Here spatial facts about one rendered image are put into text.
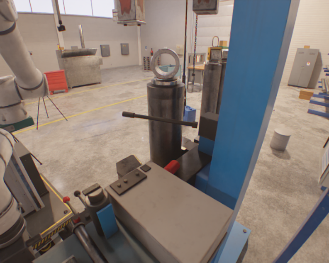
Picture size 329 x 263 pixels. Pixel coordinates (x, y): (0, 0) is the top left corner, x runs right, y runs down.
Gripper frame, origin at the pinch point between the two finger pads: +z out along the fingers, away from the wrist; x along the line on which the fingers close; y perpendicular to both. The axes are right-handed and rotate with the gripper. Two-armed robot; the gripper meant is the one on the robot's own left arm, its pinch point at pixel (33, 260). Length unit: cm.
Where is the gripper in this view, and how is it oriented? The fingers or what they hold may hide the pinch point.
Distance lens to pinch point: 61.3
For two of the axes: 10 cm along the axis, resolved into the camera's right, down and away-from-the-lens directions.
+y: 6.8, -3.4, 6.5
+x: -7.3, -3.2, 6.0
